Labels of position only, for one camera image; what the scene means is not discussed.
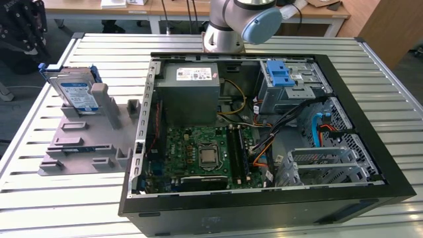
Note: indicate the hard disk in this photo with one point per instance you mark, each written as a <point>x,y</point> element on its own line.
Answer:
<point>77,94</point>

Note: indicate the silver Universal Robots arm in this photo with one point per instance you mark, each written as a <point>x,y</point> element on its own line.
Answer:
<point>224,24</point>

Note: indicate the metal disk bay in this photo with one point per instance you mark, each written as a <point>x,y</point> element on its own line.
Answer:
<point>329,166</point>

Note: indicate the wooden desk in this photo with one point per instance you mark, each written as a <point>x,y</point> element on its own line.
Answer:
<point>83,11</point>

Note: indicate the small white box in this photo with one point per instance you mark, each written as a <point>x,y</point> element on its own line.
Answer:
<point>136,2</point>

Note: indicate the grey parts rack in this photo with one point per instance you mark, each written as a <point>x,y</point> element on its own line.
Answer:
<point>95,138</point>

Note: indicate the RAM stick in rack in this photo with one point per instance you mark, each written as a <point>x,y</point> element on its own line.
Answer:
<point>83,149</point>

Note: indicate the grey Dell power supply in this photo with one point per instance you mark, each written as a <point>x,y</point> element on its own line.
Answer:
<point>188,104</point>

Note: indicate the green motherboard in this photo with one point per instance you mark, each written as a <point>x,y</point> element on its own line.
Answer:
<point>184,148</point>

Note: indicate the silver CPU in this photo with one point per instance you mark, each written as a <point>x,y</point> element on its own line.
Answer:
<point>207,155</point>

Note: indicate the blue plastic drive latch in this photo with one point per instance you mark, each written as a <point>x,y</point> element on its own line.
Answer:
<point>279,74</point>

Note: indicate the metal optical drive cage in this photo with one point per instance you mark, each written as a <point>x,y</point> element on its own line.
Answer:
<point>273,99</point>

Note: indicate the black graphics card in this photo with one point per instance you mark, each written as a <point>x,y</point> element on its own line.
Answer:
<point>203,182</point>

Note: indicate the RAM stick in motherboard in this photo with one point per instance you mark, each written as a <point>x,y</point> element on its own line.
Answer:
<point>244,153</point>

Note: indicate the brown cardboard piece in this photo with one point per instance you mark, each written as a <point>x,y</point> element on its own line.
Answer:
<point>316,3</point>

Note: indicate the black open PC case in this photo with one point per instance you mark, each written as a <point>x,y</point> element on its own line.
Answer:
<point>264,213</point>

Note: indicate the wooden cabinet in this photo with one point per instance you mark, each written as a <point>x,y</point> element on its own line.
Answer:
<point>389,29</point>

